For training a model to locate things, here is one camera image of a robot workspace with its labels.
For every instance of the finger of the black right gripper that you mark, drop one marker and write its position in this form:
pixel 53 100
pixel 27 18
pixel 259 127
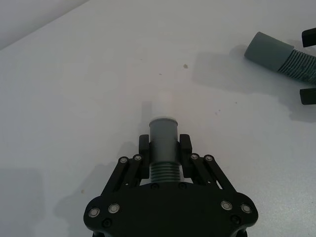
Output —
pixel 308 96
pixel 309 38

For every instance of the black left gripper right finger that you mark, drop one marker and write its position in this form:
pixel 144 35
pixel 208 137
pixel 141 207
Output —
pixel 185 148

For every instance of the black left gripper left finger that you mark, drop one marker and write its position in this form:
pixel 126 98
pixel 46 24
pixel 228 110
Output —
pixel 144 158

